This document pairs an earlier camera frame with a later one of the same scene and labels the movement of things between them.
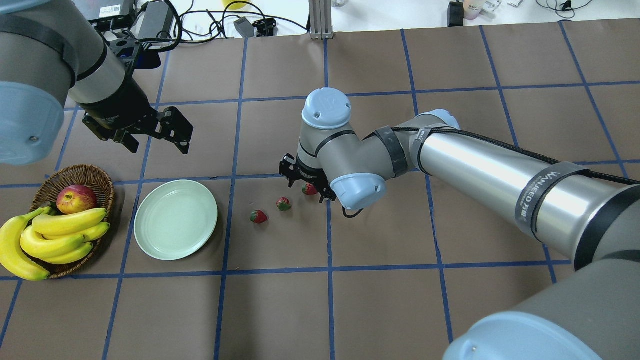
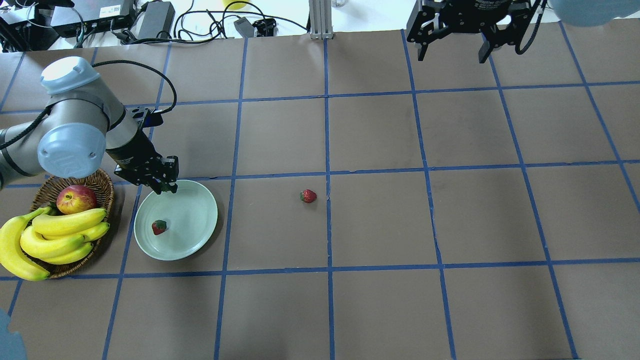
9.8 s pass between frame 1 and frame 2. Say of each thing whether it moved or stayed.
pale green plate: stayed
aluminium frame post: stayed
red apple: stayed
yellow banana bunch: stayed
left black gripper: moved
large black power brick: stayed
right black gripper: moved
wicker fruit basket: stayed
